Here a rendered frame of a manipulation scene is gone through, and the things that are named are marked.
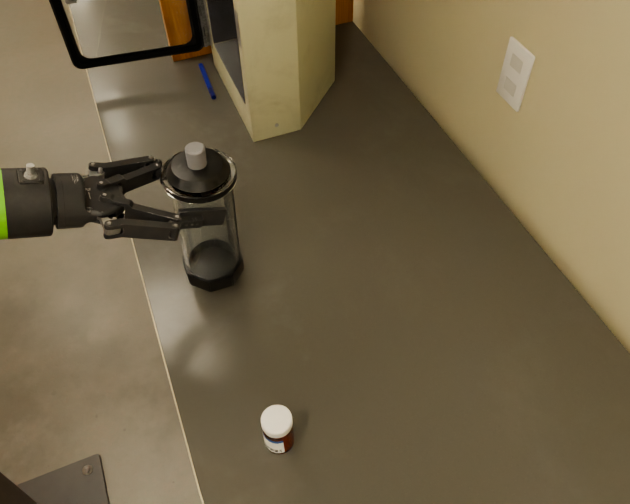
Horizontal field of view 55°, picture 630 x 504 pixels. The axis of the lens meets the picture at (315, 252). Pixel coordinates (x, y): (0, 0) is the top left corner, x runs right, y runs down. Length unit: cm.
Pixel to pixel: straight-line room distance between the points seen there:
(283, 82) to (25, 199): 62
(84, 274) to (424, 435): 174
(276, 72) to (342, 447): 73
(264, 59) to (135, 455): 127
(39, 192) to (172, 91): 73
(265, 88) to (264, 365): 57
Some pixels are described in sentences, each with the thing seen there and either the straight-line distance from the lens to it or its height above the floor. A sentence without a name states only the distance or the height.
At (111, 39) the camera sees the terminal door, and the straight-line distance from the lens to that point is 152.
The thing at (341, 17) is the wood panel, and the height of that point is 96.
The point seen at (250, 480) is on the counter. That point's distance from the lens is 91.
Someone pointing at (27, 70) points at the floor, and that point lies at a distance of 359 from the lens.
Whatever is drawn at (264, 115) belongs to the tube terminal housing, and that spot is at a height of 100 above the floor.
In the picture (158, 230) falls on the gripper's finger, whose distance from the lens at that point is 85.
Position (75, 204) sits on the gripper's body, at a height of 123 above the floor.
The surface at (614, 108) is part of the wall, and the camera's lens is 101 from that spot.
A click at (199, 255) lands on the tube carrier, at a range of 96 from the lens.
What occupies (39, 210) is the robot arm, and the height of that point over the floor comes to 125.
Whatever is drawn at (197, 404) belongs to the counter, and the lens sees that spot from 96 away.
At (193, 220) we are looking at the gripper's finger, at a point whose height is 117.
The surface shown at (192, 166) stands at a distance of 87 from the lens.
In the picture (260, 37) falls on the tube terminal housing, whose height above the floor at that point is 118.
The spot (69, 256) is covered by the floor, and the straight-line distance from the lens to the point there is 251.
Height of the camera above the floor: 180
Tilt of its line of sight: 51 degrees down
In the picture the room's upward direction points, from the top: 1 degrees counter-clockwise
